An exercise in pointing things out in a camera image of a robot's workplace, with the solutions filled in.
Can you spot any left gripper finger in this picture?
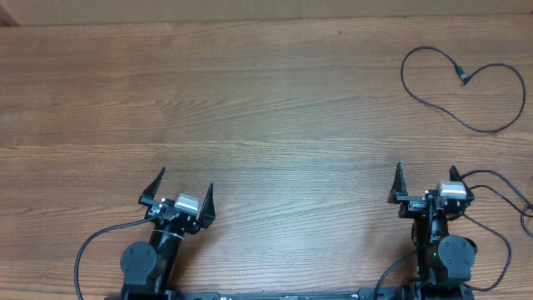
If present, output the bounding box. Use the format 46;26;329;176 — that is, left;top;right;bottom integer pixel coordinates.
197;183;216;229
141;167;166;200

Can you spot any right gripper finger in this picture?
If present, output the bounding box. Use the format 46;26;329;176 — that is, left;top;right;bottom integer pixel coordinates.
387;162;407;204
449;165;473;196

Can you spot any long black usb cable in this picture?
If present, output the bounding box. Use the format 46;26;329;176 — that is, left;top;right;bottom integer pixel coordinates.
457;169;533;293

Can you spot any short black usb cable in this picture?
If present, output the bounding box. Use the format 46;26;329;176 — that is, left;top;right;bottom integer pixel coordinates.
400;45;528;134

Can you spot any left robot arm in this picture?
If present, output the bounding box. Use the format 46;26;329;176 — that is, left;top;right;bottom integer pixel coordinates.
118;170;216;300

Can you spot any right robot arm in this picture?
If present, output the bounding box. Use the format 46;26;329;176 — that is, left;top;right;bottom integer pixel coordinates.
387;163;477;299

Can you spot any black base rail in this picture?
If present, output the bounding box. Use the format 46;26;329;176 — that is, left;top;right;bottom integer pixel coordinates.
103;287;476;300

